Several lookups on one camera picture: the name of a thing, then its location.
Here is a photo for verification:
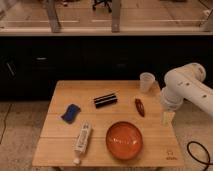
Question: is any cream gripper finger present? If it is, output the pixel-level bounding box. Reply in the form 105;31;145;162
162;111;175;126

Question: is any orange ceramic bowl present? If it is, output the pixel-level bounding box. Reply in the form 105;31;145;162
105;121;143;160

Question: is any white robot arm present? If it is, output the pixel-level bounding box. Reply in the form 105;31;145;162
159;63;213;126

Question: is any clear plastic cup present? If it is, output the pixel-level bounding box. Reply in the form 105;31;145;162
140;72;155;93

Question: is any black striped box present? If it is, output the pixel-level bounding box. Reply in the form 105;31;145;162
94;93;117;108

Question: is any wooden table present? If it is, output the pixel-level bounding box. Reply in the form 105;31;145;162
33;80;183;167

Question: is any white toothpaste tube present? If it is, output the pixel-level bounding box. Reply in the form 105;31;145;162
73;123;92;165

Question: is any blue sponge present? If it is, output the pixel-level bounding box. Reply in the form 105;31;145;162
61;104;81;124

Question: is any black office chair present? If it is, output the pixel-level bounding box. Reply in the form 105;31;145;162
91;0;113;14

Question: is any black cable on floor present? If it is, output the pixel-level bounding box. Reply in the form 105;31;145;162
186;140;213;171

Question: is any grey metal post centre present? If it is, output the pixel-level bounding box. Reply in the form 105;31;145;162
111;0;121;33

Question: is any grey metal post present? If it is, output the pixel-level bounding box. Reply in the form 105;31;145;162
111;0;121;33
45;0;61;33

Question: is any grey metal post left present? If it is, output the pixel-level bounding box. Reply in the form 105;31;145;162
45;0;61;33

